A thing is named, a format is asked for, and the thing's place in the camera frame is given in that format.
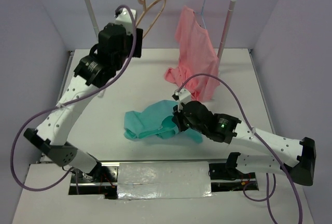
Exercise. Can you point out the teal t shirt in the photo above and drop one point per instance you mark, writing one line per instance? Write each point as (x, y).
(156, 121)

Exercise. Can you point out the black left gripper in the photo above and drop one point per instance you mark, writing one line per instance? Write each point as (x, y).
(137, 48)

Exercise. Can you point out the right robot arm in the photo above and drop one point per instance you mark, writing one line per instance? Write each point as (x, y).
(280, 155)

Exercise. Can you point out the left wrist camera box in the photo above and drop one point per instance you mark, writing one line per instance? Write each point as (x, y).
(122, 17)

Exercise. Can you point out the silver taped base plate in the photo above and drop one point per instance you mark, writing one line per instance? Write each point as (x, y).
(161, 180)

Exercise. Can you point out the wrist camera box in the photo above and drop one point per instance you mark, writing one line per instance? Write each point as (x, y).
(182, 96)
(122, 17)

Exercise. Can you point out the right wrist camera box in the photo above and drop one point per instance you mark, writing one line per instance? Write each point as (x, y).
(182, 96)

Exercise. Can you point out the pink t shirt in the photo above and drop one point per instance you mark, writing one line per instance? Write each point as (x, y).
(196, 55)

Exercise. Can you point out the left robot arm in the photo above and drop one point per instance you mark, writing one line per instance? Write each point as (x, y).
(91, 75)

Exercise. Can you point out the blue wire hanger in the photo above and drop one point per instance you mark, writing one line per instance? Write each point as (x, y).
(201, 13)

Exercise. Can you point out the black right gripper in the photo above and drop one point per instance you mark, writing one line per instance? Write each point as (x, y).
(177, 117)

